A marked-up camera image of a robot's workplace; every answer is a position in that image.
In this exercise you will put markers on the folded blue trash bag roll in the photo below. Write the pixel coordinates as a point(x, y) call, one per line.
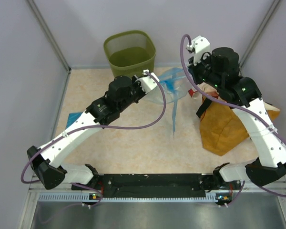
point(72, 117)

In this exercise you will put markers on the olive green plastic trash bin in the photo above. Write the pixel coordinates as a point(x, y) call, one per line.
point(130, 53)

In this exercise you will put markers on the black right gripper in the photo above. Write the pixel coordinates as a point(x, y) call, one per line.
point(193, 68)

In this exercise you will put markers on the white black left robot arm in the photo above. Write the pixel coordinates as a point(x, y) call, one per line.
point(48, 159)

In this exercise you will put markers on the red rectangular carton box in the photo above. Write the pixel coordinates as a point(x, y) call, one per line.
point(193, 93)

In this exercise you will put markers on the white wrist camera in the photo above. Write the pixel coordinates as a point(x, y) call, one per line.
point(198, 46)
point(148, 81)

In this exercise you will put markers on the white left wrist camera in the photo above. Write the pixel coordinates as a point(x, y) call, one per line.
point(148, 81)

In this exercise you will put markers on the yellow canvas tote bag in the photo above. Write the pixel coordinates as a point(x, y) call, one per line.
point(220, 129)

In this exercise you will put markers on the blue plastic trash bag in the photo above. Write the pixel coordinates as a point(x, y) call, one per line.
point(175, 86)

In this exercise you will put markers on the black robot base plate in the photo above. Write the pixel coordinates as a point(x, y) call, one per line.
point(159, 185)

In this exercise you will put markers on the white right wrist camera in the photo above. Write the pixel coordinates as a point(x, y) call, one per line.
point(198, 46)

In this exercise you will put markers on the grey slotted cable duct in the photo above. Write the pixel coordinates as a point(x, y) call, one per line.
point(89, 198)

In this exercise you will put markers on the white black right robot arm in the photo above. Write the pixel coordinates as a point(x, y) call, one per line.
point(220, 69)

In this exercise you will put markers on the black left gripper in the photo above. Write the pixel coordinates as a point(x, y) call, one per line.
point(137, 83)

